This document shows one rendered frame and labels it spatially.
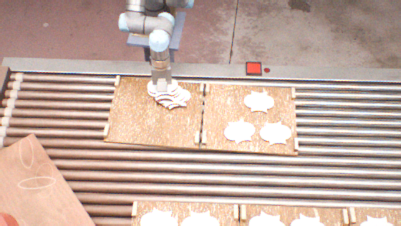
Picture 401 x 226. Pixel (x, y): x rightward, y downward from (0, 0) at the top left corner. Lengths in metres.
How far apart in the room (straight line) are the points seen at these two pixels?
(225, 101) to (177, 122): 0.24
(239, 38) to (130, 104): 1.72
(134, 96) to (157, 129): 0.21
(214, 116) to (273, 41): 1.71
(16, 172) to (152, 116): 0.60
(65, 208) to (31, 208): 0.12
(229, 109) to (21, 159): 0.89
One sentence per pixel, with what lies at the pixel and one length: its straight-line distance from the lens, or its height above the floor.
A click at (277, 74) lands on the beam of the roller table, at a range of 2.19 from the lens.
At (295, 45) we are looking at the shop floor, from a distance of 3.60.
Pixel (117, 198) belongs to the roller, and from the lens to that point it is 1.84.
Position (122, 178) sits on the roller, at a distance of 1.88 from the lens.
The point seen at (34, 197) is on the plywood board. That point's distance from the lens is 1.78.
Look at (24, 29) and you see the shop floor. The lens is 3.83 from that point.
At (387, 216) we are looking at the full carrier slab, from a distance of 1.93.
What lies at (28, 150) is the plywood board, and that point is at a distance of 1.88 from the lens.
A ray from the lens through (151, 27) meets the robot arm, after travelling 1.83.
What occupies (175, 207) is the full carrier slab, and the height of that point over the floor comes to 0.94.
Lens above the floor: 2.59
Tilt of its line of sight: 57 degrees down
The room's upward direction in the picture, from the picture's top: 2 degrees clockwise
